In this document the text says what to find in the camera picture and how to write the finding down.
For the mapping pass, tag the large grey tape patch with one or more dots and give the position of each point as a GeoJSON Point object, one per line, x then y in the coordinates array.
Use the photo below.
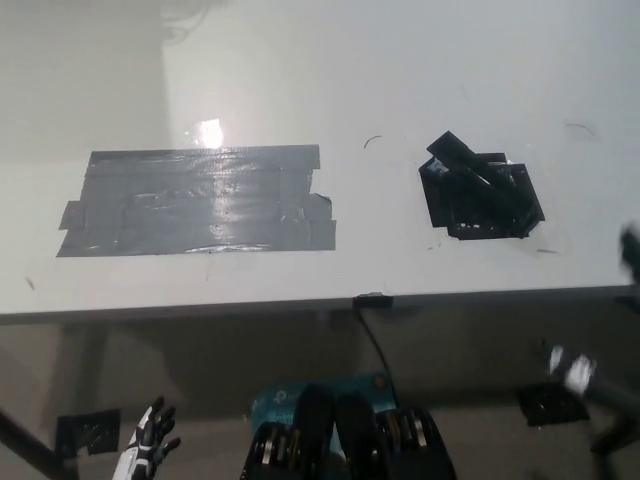
{"type": "Point", "coordinates": [200, 205]}

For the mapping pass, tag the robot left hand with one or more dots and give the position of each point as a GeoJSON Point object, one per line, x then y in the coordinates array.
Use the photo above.
{"type": "Point", "coordinates": [142, 440]}

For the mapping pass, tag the black tape patch on desk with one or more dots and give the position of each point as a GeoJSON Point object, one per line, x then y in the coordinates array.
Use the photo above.
{"type": "Point", "coordinates": [460, 215]}

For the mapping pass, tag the teal router box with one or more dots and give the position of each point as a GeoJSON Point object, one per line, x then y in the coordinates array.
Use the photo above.
{"type": "Point", "coordinates": [280, 402]}

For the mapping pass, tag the dark slanted table leg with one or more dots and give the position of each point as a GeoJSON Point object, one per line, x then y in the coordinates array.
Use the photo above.
{"type": "Point", "coordinates": [35, 445]}

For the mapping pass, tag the black floor tape patch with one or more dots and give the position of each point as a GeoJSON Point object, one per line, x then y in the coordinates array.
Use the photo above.
{"type": "Point", "coordinates": [550, 405]}
{"type": "Point", "coordinates": [87, 430]}

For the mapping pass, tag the black stapler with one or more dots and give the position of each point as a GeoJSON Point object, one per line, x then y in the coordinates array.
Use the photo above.
{"type": "Point", "coordinates": [472, 167]}

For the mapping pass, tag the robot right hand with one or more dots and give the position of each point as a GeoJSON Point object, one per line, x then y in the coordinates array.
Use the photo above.
{"type": "Point", "coordinates": [577, 375]}

